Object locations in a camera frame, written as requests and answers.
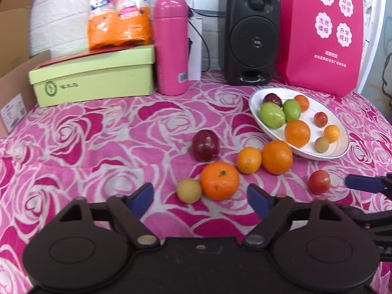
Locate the small orange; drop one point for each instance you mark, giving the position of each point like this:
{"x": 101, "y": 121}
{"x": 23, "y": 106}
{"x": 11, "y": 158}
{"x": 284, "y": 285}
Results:
{"x": 249, "y": 160}

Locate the small yellowish plum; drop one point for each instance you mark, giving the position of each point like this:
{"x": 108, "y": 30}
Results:
{"x": 321, "y": 144}
{"x": 189, "y": 190}

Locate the deep orange mandarin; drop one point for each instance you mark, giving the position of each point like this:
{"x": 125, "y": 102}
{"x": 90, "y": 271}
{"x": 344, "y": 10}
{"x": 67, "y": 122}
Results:
{"x": 302, "y": 102}

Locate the black speaker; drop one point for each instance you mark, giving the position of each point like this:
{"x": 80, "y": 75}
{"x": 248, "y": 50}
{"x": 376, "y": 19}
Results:
{"x": 249, "y": 36}

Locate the green shoe box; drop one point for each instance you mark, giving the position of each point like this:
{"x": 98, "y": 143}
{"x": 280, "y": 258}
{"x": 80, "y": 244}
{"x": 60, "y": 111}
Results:
{"x": 92, "y": 76}

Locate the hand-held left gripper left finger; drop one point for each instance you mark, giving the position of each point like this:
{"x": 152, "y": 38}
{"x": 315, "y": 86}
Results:
{"x": 142, "y": 199}

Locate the pink rose tablecloth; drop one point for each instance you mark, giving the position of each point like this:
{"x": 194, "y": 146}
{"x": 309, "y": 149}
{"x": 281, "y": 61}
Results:
{"x": 107, "y": 147}

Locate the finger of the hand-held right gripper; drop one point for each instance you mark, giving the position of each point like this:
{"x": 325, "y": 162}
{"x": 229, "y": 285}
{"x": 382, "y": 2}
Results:
{"x": 360, "y": 216}
{"x": 364, "y": 183}

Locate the pink thermos bottle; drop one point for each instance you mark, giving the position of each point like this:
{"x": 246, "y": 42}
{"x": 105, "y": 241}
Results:
{"x": 171, "y": 46}

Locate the white plate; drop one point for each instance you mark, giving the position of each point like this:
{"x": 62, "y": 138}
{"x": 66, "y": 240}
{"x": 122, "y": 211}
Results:
{"x": 340, "y": 151}

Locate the dark red plum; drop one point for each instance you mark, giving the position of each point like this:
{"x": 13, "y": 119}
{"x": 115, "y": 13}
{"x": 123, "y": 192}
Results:
{"x": 272, "y": 98}
{"x": 205, "y": 147}

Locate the small red-green plum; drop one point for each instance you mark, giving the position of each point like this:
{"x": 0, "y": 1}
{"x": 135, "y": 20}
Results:
{"x": 321, "y": 118}

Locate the mandarin with green stem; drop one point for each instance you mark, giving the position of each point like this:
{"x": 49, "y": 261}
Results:
{"x": 220, "y": 180}

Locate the cardboard box with label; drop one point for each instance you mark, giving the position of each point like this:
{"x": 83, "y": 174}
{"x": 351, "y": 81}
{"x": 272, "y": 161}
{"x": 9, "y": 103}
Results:
{"x": 18, "y": 92}

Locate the pack of paper cups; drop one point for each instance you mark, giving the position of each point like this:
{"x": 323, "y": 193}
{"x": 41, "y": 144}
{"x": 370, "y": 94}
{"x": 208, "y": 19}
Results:
{"x": 119, "y": 21}

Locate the pink non-woven bag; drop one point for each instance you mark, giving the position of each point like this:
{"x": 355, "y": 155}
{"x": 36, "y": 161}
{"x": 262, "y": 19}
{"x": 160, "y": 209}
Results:
{"x": 318, "y": 55}

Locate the white carton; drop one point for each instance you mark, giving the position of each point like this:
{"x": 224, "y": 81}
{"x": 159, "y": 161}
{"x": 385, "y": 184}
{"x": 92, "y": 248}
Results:
{"x": 195, "y": 52}

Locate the small red plum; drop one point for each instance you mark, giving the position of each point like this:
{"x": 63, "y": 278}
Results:
{"x": 319, "y": 181}

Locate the green mango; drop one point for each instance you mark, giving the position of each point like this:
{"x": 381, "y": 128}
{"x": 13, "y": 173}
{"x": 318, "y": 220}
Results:
{"x": 291, "y": 109}
{"x": 271, "y": 115}

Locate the large orange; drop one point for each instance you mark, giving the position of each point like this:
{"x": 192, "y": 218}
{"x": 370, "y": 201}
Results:
{"x": 297, "y": 133}

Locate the round orange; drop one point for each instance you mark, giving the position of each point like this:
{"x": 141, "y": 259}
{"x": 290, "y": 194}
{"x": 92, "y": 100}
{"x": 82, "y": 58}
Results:
{"x": 277, "y": 156}

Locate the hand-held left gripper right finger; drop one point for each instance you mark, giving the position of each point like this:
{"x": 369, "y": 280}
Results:
{"x": 258, "y": 200}

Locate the yellow-orange citrus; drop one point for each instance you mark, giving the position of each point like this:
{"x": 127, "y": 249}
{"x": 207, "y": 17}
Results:
{"x": 331, "y": 133}

